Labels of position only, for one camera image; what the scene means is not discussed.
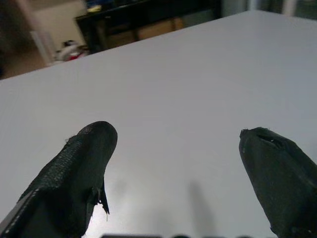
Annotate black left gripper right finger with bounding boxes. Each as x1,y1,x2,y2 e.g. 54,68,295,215
239,126,317,238

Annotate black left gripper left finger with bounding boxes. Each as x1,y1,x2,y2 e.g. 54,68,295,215
0,120,118,238

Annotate white and red object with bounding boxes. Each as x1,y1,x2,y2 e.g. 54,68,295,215
54,39,89,61

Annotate black shelf unit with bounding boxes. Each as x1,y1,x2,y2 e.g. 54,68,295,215
75,0,222,55

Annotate cardboard box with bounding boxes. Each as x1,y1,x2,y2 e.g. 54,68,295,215
137,17,184,41

